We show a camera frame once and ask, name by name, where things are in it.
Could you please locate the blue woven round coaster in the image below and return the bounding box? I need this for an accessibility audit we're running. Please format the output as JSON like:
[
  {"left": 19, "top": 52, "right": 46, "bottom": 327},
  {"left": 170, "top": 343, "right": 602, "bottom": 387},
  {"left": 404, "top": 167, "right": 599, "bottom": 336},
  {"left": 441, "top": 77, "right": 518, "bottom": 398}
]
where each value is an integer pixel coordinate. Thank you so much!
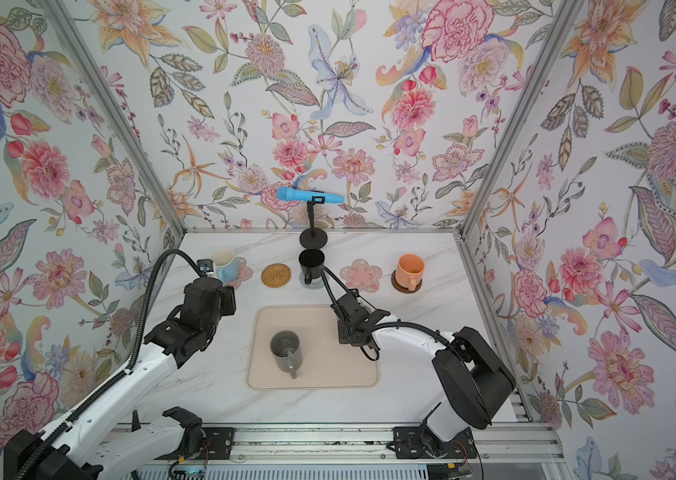
[{"left": 299, "top": 271, "right": 324, "bottom": 290}]

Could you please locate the black cup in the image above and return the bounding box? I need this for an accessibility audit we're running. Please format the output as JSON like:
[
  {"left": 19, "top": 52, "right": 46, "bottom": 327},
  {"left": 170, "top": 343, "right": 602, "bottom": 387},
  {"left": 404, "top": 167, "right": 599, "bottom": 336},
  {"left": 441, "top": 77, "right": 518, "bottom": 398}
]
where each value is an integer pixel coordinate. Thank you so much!
[{"left": 299, "top": 249, "right": 325, "bottom": 285}]

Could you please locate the brown wooden round coaster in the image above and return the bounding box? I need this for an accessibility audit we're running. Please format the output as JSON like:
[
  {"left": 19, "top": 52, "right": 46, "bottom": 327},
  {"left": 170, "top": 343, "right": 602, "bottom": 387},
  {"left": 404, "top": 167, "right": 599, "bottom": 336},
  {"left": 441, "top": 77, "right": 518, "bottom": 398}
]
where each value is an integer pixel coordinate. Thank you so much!
[{"left": 391, "top": 271, "right": 423, "bottom": 294}]

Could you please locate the woven rattan round coaster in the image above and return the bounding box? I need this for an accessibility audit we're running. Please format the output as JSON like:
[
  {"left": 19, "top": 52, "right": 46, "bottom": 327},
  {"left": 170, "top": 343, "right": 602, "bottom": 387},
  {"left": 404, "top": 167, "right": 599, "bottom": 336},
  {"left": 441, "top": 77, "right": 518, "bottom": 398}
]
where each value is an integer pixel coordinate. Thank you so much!
[{"left": 261, "top": 263, "right": 292, "bottom": 289}]

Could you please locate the light blue cup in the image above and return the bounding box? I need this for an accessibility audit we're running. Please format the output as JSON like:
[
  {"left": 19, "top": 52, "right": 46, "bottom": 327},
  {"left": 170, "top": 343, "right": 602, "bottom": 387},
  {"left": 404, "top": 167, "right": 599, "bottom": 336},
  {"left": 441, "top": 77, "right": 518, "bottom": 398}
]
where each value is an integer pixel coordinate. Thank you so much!
[{"left": 210, "top": 248, "right": 239, "bottom": 284}]

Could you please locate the orange cup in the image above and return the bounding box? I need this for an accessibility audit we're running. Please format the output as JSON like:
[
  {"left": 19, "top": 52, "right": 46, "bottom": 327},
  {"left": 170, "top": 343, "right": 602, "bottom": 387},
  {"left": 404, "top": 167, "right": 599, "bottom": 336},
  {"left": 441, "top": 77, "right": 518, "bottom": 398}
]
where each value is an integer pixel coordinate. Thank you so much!
[{"left": 394, "top": 254, "right": 426, "bottom": 292}]

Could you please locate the grey cup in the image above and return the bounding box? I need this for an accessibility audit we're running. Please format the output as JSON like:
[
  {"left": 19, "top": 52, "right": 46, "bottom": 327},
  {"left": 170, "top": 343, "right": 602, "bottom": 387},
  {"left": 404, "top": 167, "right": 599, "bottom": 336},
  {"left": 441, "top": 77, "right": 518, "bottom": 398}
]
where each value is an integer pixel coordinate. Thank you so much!
[{"left": 270, "top": 330, "right": 303, "bottom": 379}]

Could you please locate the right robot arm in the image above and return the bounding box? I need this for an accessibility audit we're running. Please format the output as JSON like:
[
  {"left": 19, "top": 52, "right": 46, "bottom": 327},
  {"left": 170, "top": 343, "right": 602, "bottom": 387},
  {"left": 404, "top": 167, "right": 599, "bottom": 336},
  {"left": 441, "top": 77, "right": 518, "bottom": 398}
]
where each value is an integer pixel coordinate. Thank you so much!
[{"left": 321, "top": 268, "right": 517, "bottom": 457}]

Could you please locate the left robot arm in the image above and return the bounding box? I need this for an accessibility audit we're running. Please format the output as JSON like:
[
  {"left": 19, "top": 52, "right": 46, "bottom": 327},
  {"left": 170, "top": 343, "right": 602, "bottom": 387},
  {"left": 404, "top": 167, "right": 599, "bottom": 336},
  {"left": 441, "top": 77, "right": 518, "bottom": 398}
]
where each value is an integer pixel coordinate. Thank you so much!
[{"left": 3, "top": 277, "right": 237, "bottom": 479}]

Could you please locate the pink flower silicone coaster right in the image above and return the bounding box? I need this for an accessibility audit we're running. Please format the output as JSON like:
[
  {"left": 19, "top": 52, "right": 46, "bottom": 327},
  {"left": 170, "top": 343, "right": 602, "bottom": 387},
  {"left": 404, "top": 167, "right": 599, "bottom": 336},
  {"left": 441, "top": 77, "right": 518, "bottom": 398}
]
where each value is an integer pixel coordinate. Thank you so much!
[{"left": 340, "top": 259, "right": 383, "bottom": 293}]

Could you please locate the pink flower silicone coaster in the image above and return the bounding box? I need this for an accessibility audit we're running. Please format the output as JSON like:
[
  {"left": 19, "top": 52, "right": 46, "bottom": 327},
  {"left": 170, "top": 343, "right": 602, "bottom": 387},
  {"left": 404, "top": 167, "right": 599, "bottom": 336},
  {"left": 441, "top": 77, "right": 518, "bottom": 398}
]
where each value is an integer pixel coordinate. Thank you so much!
[
  {"left": 340, "top": 259, "right": 383, "bottom": 293},
  {"left": 228, "top": 257, "right": 254, "bottom": 290}
]

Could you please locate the pink flower silicone coaster left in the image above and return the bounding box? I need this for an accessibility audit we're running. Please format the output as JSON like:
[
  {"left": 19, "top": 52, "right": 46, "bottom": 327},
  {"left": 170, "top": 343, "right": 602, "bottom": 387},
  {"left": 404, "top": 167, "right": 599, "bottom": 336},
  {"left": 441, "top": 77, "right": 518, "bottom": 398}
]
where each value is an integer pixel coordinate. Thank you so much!
[{"left": 228, "top": 257, "right": 254, "bottom": 290}]

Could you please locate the beige silicone tray mat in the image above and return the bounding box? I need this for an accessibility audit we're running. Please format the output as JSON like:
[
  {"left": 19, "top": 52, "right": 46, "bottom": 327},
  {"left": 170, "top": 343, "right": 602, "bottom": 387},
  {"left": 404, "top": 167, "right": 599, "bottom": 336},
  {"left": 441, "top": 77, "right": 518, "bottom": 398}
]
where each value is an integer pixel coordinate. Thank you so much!
[{"left": 247, "top": 305, "right": 379, "bottom": 390}]

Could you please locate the black microphone stand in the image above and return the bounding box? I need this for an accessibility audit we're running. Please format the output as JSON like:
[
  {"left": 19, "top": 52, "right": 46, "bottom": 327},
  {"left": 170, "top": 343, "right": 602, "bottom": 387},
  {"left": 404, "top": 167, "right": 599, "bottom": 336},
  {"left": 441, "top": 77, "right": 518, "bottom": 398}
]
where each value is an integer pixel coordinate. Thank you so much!
[{"left": 300, "top": 195, "right": 328, "bottom": 250}]

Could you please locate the blue microphone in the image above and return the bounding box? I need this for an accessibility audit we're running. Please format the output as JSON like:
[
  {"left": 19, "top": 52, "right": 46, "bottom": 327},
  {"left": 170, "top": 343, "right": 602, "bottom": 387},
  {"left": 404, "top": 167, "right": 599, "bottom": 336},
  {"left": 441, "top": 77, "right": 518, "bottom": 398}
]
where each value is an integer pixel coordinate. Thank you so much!
[{"left": 277, "top": 187, "right": 345, "bottom": 204}]

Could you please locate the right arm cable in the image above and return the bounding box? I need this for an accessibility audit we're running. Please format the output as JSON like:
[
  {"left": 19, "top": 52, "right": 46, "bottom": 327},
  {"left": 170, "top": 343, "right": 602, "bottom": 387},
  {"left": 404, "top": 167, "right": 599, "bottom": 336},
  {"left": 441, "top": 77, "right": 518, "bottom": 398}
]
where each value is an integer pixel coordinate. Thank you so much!
[{"left": 358, "top": 320, "right": 486, "bottom": 480}]

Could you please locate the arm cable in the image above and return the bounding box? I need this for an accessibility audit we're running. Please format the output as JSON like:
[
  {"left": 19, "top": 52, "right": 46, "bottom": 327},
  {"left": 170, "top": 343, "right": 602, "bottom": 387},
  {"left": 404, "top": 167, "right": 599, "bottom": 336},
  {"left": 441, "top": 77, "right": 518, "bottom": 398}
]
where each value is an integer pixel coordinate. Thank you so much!
[
  {"left": 358, "top": 320, "right": 486, "bottom": 480},
  {"left": 13, "top": 248, "right": 204, "bottom": 480}
]

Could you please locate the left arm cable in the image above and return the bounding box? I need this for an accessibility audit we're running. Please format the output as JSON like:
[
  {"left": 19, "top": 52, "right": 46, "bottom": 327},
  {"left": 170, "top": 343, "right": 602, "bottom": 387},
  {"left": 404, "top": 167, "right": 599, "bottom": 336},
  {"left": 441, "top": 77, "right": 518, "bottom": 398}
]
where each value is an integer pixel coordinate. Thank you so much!
[{"left": 13, "top": 248, "right": 204, "bottom": 480}]

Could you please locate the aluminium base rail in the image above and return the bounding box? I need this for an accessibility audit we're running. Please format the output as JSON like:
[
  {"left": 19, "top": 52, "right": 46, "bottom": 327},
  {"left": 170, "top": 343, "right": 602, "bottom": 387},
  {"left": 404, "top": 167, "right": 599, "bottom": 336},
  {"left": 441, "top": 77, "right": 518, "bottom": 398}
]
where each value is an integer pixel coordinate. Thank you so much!
[{"left": 103, "top": 422, "right": 567, "bottom": 466}]

